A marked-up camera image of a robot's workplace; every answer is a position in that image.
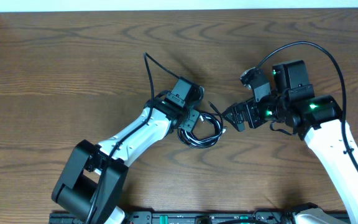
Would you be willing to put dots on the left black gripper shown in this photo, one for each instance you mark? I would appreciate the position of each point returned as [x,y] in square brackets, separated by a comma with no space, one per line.
[191,126]

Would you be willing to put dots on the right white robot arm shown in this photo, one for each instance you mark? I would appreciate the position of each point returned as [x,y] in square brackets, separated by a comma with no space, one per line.
[315,119]

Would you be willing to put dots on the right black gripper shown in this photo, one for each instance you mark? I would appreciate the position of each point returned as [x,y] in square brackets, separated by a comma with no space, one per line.
[250,107]

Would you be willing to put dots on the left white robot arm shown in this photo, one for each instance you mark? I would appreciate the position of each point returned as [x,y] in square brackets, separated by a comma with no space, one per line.
[91,182]

